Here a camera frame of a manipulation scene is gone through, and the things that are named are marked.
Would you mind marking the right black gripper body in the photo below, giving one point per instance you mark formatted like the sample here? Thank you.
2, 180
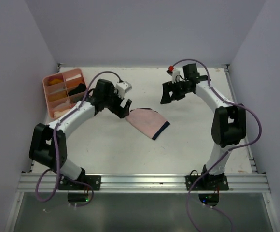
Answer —
181, 89

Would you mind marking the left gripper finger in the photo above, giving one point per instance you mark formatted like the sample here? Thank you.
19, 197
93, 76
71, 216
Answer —
122, 113
126, 108

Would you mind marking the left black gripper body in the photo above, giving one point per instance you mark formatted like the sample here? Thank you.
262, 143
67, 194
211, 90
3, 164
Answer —
113, 101

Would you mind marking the pink underwear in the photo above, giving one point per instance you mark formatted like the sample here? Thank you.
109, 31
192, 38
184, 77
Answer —
147, 121

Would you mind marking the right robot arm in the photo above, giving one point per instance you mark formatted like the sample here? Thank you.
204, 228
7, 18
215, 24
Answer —
229, 120

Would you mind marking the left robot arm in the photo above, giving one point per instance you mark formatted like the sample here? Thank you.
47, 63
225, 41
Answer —
49, 142

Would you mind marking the black rolled garment in tray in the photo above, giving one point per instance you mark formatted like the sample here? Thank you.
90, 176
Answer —
79, 89

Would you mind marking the white rolled garment in tray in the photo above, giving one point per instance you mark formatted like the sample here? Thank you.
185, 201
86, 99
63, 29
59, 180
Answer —
73, 77

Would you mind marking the pink divided organizer tray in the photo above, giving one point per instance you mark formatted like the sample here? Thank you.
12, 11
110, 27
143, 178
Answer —
69, 101

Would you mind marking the cream rolled garment in tray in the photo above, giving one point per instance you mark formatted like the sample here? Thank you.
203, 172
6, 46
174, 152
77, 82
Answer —
58, 114

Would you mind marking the orange rolled garment in tray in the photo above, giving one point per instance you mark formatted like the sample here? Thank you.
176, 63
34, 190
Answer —
57, 96

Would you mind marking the yellow rolled garment in tray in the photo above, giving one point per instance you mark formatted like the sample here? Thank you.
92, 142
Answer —
54, 81

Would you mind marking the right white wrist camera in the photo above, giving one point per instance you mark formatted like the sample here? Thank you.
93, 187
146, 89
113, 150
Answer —
174, 73

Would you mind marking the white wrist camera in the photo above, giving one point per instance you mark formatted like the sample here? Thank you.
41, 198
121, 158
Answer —
123, 88
174, 73

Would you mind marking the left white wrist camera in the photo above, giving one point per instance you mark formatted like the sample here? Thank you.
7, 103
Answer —
123, 88

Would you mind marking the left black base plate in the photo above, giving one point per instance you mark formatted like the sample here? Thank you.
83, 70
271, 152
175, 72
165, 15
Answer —
82, 183

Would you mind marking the aluminium mounting rail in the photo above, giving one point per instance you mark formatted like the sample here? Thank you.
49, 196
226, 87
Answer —
149, 183

